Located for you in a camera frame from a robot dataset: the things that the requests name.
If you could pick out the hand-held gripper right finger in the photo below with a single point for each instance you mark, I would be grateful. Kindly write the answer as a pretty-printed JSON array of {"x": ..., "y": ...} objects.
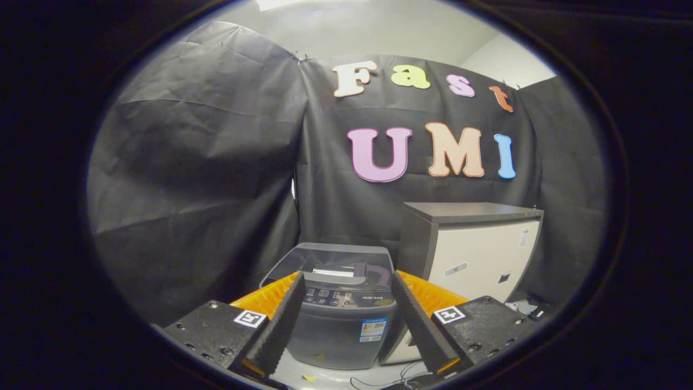
[{"x": 417, "y": 325}]

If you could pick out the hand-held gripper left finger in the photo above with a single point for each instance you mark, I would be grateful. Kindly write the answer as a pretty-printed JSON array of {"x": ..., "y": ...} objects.
[{"x": 281, "y": 325}]

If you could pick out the dark grey washing machine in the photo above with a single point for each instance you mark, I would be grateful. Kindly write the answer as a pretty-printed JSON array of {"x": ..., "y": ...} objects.
[{"x": 335, "y": 336}]

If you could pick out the small yellow floor scrap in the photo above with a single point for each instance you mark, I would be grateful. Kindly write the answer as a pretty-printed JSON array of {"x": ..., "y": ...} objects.
[{"x": 309, "y": 377}]

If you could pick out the grey and cream cabinet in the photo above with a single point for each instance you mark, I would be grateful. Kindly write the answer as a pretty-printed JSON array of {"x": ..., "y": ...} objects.
[{"x": 476, "y": 260}]

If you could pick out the black backdrop cloth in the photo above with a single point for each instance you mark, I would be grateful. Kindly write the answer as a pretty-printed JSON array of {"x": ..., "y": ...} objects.
[{"x": 189, "y": 189}]

